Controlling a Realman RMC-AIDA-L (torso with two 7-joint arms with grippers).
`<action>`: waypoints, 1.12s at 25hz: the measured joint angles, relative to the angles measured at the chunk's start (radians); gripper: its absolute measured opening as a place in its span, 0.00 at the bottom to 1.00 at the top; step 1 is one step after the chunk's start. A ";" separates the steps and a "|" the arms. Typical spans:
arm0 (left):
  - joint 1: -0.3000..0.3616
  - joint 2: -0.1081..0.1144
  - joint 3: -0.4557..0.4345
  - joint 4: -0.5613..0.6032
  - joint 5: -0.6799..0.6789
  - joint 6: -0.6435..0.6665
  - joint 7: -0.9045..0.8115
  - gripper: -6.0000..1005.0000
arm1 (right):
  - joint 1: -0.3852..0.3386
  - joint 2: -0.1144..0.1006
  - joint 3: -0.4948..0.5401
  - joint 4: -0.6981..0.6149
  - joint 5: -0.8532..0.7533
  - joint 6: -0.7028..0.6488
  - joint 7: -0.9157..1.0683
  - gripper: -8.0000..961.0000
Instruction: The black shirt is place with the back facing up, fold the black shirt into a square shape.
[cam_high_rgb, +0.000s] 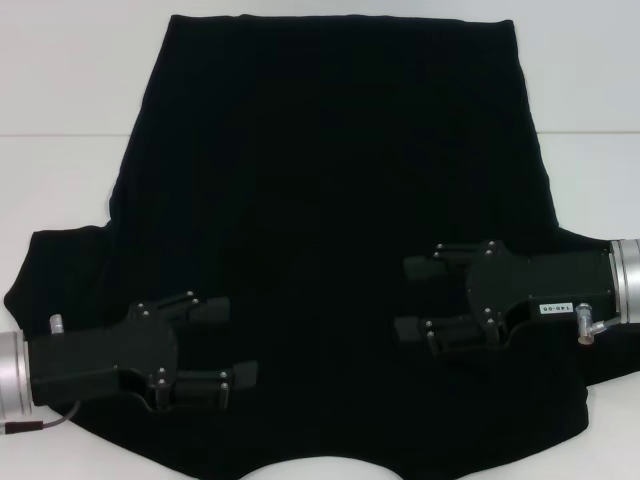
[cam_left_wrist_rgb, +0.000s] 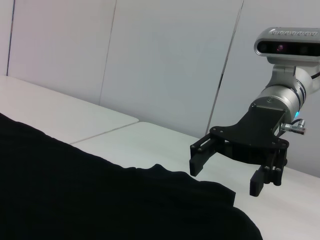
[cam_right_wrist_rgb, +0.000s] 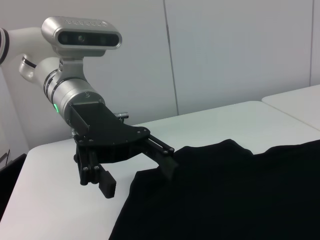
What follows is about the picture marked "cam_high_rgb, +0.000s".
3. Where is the black t-shirt with white print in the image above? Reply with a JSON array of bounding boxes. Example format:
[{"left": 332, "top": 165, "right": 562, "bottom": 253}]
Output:
[{"left": 2, "top": 13, "right": 640, "bottom": 480}]

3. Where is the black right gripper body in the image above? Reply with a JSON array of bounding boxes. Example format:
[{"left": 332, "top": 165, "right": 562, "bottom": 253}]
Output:
[{"left": 466, "top": 240, "right": 618, "bottom": 347}]

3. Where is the gray cable with red plug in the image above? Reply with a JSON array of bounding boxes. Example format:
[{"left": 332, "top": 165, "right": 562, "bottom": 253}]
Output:
[{"left": 0, "top": 399, "right": 84, "bottom": 434}]

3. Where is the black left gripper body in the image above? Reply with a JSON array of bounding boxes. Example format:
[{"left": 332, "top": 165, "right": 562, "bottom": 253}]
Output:
[{"left": 27, "top": 302, "right": 180, "bottom": 413}]

